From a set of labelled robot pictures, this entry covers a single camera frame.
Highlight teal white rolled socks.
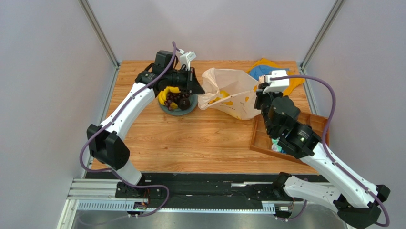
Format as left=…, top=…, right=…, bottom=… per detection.
left=271, top=138, right=286, bottom=154

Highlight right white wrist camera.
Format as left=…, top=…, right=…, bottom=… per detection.
left=263, top=69, right=290, bottom=94

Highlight brown wooden divided tray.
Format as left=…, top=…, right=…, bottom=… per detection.
left=250, top=112, right=328, bottom=165

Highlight grey-blue fruit plate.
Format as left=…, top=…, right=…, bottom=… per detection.
left=158, top=94, right=198, bottom=116

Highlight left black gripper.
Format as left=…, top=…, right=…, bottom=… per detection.
left=165, top=68, right=205, bottom=95

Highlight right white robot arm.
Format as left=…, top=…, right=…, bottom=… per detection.
left=254, top=89, right=390, bottom=229

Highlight dark purple grapes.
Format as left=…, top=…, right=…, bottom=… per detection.
left=163, top=91, right=191, bottom=111

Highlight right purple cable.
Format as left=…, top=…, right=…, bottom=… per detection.
left=269, top=74, right=391, bottom=228

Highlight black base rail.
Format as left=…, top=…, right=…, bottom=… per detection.
left=66, top=171, right=353, bottom=220

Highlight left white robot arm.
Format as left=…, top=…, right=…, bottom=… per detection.
left=85, top=48, right=205, bottom=187

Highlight blue bucket hat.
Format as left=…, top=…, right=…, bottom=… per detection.
left=248, top=65, right=289, bottom=81

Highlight translucent plastic bag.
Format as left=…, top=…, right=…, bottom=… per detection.
left=198, top=68, right=260, bottom=120

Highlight yellow banana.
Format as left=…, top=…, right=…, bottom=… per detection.
left=158, top=86, right=181, bottom=105
left=207, top=90, right=234, bottom=107

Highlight yellow cloth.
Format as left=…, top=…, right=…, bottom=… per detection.
left=246, top=58, right=305, bottom=95

